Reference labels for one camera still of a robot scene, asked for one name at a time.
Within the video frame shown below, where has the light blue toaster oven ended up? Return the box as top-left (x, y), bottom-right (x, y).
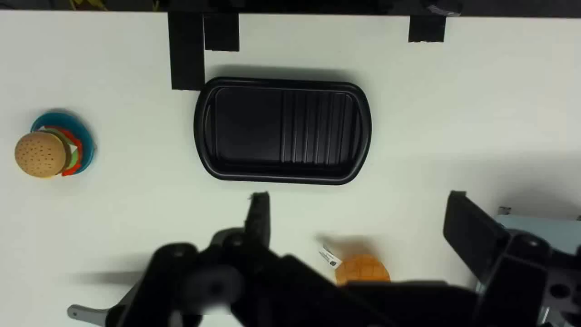
top-left (495, 205), bottom-right (581, 258)

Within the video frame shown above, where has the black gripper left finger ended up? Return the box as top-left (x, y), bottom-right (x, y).
top-left (243, 191), bottom-right (272, 251)

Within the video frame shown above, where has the orange pineapple plushie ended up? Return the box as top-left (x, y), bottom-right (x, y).
top-left (319, 243), bottom-right (392, 287)

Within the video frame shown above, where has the black ribbed grill tray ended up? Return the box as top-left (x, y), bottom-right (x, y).
top-left (192, 74), bottom-right (374, 187)

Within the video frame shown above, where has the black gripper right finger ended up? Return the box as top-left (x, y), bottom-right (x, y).
top-left (441, 189), bottom-right (512, 287)

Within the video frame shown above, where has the short black table clamp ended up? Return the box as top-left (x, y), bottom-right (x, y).
top-left (203, 11), bottom-right (241, 53)
top-left (406, 13), bottom-right (448, 45)

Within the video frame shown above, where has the long black table clamp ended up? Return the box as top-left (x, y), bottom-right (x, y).
top-left (167, 11), bottom-right (207, 93)

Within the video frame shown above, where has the small teal plate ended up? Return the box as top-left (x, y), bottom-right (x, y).
top-left (29, 107), bottom-right (98, 174)

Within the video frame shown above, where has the toy hamburger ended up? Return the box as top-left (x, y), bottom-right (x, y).
top-left (12, 127), bottom-right (85, 180)

